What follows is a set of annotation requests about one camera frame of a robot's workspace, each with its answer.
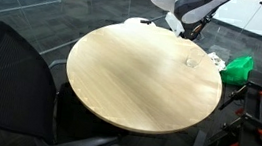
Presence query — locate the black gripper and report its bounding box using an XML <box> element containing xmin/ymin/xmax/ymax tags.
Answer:
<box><xmin>182</xmin><ymin>7</ymin><xmax>216</xmax><ymax>44</ymax></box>

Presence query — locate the clear glass cup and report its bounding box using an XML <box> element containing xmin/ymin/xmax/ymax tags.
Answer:
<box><xmin>184</xmin><ymin>44</ymin><xmax>207</xmax><ymax>71</ymax></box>

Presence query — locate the white plastic bag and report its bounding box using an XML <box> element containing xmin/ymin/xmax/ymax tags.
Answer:
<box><xmin>204</xmin><ymin>50</ymin><xmax>230</xmax><ymax>74</ymax></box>

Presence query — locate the green plastic bag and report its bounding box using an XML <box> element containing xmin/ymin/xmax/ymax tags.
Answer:
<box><xmin>217</xmin><ymin>52</ymin><xmax>256</xmax><ymax>89</ymax></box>

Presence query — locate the black mesh office chair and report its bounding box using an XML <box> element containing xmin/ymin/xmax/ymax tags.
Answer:
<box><xmin>0</xmin><ymin>21</ymin><xmax>133</xmax><ymax>146</ymax></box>

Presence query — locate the black clamp orange handle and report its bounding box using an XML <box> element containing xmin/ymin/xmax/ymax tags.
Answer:
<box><xmin>218</xmin><ymin>109</ymin><xmax>262</xmax><ymax>146</ymax></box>
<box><xmin>218</xmin><ymin>77</ymin><xmax>262</xmax><ymax>120</ymax></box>

